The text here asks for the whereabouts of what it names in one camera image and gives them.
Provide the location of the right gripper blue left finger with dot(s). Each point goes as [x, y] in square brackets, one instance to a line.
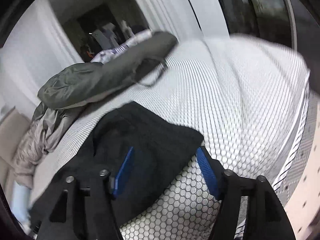
[123, 174]

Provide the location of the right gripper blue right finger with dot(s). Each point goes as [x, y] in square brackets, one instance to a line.
[210, 169]

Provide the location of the black pants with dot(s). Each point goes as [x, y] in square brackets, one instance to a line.
[78, 203]

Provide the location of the white honeycomb mattress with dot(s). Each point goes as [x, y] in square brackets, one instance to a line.
[245, 96]

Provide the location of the light grey crumpled blanket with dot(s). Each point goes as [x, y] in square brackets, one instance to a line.
[46, 129]

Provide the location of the light blue pillow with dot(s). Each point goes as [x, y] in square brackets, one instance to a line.
[20, 202]

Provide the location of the dark olive duvet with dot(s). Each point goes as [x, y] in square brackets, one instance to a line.
[83, 83]

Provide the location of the beige padded headboard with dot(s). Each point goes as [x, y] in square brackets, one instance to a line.
[13, 127]

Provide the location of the floral patterned bedding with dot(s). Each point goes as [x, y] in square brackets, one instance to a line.
[107, 55]

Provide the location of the white wardrobe door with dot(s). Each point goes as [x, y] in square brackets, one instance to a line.
[186, 19]

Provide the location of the black strap buckle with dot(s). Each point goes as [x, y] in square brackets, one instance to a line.
[152, 72]

